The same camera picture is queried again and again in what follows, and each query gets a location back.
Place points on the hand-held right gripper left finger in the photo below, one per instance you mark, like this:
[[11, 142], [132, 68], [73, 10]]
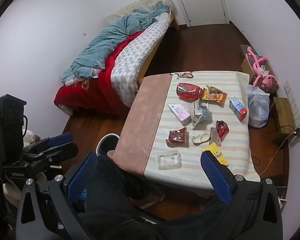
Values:
[[82, 177]]

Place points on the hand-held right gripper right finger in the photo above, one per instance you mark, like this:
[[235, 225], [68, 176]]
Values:
[[215, 177]]

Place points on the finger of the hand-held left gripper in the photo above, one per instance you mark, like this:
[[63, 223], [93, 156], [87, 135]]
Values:
[[65, 152], [60, 138]]

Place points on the white round waste bin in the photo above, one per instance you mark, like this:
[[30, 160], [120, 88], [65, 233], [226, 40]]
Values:
[[107, 143]]

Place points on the white cloth pile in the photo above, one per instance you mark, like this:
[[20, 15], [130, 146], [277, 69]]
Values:
[[31, 137]]

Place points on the yellow box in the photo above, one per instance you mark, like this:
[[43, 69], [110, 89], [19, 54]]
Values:
[[218, 152]]

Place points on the person's dark trouser leg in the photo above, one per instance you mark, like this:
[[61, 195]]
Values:
[[115, 192]]

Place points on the brown card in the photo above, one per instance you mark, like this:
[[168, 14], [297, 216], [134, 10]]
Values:
[[213, 138]]

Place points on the crumpled white wrapper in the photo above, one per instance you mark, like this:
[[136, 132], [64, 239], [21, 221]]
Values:
[[200, 139]]

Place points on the clear plastic tray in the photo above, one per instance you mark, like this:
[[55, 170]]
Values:
[[168, 160]]

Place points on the small red wrapper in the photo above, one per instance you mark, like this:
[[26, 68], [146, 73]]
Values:
[[222, 128]]

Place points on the red square packet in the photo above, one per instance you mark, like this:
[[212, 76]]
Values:
[[177, 137]]

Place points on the pink white garment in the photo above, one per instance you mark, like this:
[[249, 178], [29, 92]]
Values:
[[76, 80]]

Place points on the crumpled silver wrapper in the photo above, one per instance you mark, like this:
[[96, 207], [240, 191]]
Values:
[[202, 115]]

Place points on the blue white drink carton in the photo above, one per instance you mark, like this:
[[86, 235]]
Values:
[[237, 108]]

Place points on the white pink box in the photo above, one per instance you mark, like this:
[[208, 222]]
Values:
[[178, 113]]

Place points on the orange snack packet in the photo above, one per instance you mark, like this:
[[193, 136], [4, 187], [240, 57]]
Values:
[[212, 95]]

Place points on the white plastic bag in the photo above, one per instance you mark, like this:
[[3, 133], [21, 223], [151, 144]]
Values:
[[258, 107]]

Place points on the crushed red can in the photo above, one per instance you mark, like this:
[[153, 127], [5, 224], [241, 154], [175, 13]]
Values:
[[188, 91]]

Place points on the wooden box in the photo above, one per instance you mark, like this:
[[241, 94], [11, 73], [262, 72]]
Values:
[[283, 117]]

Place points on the black charger plug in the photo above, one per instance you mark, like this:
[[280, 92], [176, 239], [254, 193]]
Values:
[[299, 131]]

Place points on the teal blanket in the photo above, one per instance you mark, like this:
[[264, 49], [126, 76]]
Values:
[[107, 40]]

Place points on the pink plush toy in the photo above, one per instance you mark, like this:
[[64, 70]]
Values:
[[262, 73]]

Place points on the grey white checkered bedsheet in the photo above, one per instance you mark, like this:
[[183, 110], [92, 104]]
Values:
[[137, 52]]

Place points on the cream pillow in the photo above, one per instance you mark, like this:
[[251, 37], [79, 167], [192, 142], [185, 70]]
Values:
[[150, 1]]

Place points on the white door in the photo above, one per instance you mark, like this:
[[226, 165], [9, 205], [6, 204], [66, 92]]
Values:
[[202, 2]]

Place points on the white wall socket panel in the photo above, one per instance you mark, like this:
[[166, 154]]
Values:
[[293, 105]]

